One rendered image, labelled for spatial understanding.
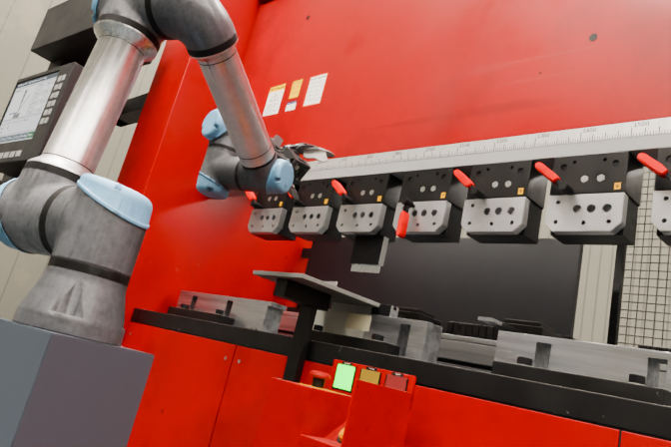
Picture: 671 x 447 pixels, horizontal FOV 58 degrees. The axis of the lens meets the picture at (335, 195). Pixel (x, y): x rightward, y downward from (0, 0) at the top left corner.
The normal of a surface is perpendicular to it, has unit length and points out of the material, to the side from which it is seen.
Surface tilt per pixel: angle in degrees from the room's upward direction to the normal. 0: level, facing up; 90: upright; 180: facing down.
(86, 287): 72
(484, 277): 90
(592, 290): 90
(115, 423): 90
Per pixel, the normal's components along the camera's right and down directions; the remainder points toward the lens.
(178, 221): 0.70, -0.04
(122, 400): 0.85, 0.04
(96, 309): 0.73, -0.32
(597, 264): -0.48, -0.36
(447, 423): -0.67, -0.36
